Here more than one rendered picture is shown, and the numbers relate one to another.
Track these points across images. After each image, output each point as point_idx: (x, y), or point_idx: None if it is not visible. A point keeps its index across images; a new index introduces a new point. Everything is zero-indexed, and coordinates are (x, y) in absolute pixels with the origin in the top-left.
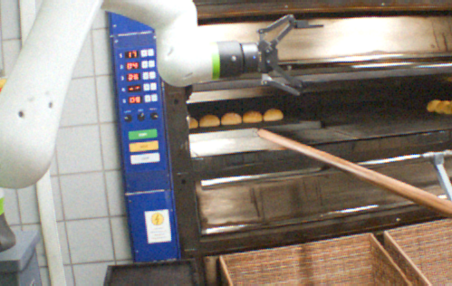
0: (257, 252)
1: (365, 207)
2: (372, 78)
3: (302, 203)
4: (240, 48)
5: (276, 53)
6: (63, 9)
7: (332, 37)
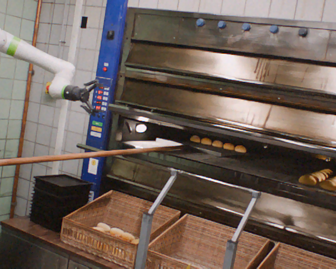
0: (126, 195)
1: (178, 195)
2: (183, 125)
3: (153, 180)
4: (72, 89)
5: (87, 94)
6: None
7: (188, 101)
